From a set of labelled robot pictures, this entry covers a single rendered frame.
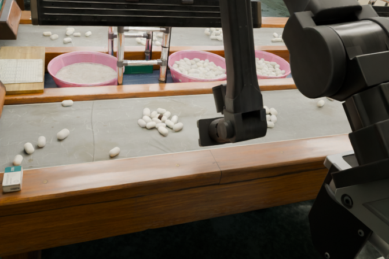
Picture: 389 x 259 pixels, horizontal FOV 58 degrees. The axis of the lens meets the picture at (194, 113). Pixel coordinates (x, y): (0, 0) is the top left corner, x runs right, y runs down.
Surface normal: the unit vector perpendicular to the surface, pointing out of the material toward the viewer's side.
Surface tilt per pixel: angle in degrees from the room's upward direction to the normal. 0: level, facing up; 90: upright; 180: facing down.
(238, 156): 0
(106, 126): 0
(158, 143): 0
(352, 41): 35
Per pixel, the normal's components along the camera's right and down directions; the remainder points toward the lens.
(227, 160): 0.13, -0.83
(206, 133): 0.31, -0.11
